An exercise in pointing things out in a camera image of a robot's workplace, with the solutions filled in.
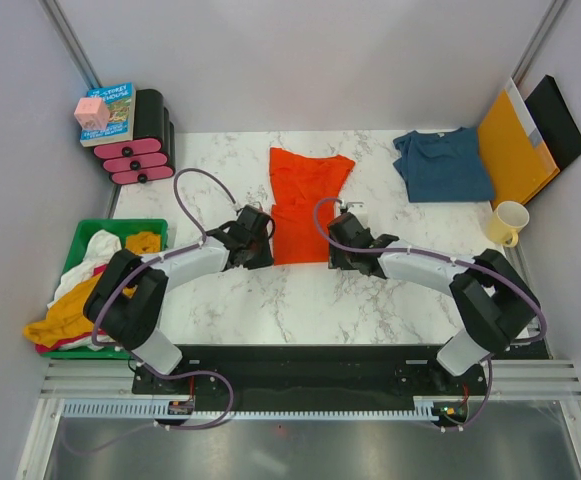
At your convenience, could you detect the green plastic bin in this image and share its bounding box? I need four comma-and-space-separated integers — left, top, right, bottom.
34, 219, 168, 360

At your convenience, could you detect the blue paperback book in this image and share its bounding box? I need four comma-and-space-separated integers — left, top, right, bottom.
80, 82, 136, 147

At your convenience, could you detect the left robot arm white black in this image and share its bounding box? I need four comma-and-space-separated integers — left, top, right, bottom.
83, 205, 275, 393

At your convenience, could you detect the pink cube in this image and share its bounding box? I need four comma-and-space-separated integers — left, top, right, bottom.
74, 97, 110, 131

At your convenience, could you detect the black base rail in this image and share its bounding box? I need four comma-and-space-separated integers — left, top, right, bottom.
132, 345, 486, 410

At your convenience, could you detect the pink t shirt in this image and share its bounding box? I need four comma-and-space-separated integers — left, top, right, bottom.
23, 265, 106, 354

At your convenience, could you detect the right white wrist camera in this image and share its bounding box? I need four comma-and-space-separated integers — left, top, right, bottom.
339, 201, 368, 227

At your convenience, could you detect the yellow t shirt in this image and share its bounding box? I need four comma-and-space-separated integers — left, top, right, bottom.
23, 229, 163, 346

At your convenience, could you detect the yellow mug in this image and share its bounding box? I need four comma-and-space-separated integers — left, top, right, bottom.
485, 201, 530, 248

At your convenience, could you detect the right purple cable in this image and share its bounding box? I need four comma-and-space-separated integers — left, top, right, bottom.
312, 197, 550, 434

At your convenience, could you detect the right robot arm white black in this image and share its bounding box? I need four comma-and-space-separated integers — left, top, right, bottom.
327, 212, 540, 394

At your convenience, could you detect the blue folded t shirt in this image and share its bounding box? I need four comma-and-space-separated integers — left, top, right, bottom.
393, 127, 495, 203

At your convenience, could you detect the orange folder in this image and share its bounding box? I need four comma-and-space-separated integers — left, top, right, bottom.
477, 79, 560, 207

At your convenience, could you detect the orange t shirt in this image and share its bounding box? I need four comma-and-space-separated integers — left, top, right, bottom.
269, 147, 355, 265

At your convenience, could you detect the purple cable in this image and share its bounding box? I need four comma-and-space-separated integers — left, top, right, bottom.
62, 168, 241, 454
312, 197, 550, 434

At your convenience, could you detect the white cable duct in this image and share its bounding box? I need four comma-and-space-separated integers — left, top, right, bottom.
61, 398, 439, 421

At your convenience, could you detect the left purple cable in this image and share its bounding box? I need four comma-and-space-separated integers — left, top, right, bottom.
62, 168, 241, 454

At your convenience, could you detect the black flat box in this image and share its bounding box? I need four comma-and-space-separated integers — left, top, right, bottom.
525, 75, 581, 171

